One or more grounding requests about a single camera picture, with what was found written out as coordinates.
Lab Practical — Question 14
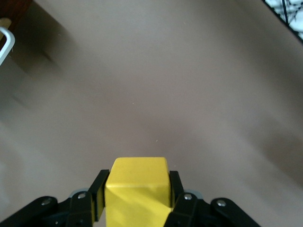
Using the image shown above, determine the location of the yellow wooden block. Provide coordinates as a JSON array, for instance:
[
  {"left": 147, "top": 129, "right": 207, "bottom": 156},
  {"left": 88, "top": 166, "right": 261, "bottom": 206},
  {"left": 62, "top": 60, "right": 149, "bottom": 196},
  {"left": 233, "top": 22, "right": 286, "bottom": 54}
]
[{"left": 104, "top": 157, "right": 172, "bottom": 227}]

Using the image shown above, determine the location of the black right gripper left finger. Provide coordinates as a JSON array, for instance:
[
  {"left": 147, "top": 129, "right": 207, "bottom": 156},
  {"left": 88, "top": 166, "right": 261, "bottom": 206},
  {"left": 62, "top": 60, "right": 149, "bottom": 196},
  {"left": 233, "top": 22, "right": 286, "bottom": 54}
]
[{"left": 0, "top": 169, "right": 111, "bottom": 227}]

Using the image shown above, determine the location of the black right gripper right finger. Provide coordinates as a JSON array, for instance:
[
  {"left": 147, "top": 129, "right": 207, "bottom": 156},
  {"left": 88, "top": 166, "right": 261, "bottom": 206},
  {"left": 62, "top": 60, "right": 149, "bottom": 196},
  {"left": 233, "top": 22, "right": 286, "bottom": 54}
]
[{"left": 163, "top": 170, "right": 261, "bottom": 227}]

